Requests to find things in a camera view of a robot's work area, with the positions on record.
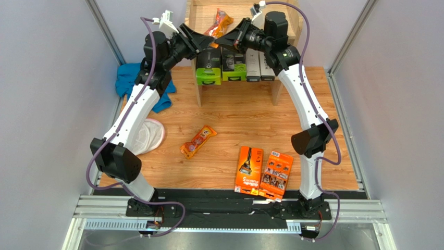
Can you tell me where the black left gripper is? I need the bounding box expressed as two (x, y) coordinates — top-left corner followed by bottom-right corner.
(162, 24), (215, 71)

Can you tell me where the long orange Bic razor bag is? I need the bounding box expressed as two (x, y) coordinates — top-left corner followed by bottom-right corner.
(204, 8), (234, 39)

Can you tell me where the tall white razor box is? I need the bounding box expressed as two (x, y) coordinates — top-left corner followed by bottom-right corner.
(245, 49), (261, 82)

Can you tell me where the white Harry's razor box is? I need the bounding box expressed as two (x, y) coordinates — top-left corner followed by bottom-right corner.
(258, 52), (276, 81)

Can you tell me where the orange Gillette Fusion5 razor box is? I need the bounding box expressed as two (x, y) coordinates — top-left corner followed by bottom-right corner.
(234, 146), (264, 196)

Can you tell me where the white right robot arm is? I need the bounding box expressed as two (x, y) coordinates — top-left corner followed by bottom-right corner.
(215, 11), (339, 218)

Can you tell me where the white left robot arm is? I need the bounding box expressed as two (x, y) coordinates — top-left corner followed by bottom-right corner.
(88, 24), (214, 215)

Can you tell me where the wooden two-tier shelf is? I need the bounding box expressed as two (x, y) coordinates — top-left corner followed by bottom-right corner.
(184, 1), (305, 107)

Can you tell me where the green black razor box right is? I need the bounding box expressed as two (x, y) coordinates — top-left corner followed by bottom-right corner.
(221, 48), (246, 81)

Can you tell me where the green black razor box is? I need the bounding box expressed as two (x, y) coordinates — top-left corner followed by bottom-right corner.
(221, 48), (246, 81)
(196, 47), (222, 85)

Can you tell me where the green black razor box left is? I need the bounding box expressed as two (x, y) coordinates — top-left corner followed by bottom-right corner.
(196, 47), (222, 85)

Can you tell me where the blue crumpled cloth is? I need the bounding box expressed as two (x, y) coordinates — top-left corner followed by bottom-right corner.
(115, 64), (177, 113)

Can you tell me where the white round mesh lid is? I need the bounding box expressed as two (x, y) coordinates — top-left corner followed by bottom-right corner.
(132, 118), (165, 156)

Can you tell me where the orange Gillette cartridge box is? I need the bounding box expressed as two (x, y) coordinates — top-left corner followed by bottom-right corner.
(258, 151), (293, 202)

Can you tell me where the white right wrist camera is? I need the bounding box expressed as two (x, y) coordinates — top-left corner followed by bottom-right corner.
(250, 1), (266, 29)

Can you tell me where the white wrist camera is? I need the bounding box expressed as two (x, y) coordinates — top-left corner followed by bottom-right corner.
(250, 1), (266, 29)
(152, 10), (179, 38)

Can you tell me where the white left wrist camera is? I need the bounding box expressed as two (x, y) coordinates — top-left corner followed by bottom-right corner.
(152, 10), (179, 38)

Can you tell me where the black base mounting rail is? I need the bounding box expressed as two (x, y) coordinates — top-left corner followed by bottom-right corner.
(74, 187), (387, 236)

